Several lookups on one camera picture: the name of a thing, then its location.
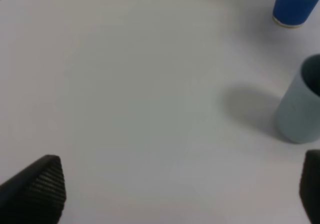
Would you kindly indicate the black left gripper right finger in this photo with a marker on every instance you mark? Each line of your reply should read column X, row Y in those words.
column 309, row 185

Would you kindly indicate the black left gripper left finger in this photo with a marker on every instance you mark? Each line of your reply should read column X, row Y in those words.
column 37, row 194

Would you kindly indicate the blue sleeved paper cup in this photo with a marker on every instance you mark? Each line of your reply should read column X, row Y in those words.
column 292, row 13

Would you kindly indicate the teal plastic cup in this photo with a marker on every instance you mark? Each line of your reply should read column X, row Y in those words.
column 297, row 116

